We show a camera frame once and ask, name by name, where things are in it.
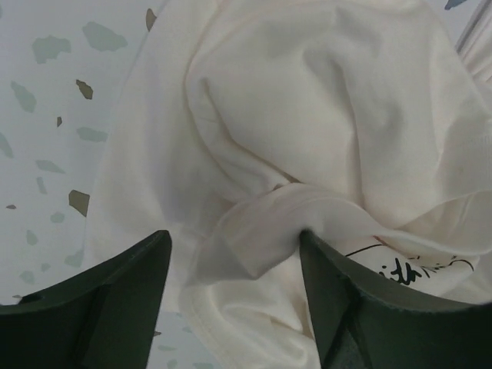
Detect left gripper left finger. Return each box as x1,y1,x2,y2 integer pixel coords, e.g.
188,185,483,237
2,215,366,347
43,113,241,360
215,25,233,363
1,231,171,368

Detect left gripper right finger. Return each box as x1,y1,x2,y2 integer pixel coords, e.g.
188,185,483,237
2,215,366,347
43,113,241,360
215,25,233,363
299,230,491,368

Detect white t shirt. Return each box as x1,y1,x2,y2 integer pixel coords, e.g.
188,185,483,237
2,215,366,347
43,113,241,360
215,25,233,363
85,1,491,368

